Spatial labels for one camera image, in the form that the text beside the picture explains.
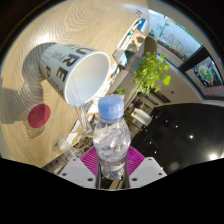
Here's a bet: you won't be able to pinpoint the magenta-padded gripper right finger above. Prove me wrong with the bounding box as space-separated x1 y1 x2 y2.
124 145 168 190

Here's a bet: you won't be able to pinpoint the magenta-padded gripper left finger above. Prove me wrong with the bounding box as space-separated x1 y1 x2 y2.
57 146 101 190

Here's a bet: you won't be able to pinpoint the clear water bottle blue cap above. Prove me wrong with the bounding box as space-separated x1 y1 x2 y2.
92 94 132 181

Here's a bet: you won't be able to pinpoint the white round pillar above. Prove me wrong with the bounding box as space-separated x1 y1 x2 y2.
131 108 153 127

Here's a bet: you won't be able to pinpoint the person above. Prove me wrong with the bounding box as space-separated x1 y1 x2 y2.
133 98 146 111

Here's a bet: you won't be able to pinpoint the flat round red coaster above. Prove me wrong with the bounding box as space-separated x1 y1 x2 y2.
27 103 52 129

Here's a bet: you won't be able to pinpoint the ceiling spot lights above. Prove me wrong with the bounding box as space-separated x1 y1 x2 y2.
168 133 221 168

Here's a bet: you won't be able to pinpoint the green potted plant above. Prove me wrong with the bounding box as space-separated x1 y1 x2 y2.
116 51 173 98

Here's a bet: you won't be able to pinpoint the white paper cup dark lettering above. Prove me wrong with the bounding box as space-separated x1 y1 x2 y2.
38 43 112 108

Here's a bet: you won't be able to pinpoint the small light blue box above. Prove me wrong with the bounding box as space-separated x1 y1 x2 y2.
112 49 129 68

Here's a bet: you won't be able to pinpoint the grey curved sofa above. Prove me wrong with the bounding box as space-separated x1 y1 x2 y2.
113 34 159 98

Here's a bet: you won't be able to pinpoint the window with festive decals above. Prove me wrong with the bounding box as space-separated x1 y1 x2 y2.
148 9 224 101

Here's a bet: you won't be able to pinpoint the blue white flat box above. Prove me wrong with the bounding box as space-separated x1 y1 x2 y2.
138 18 149 34

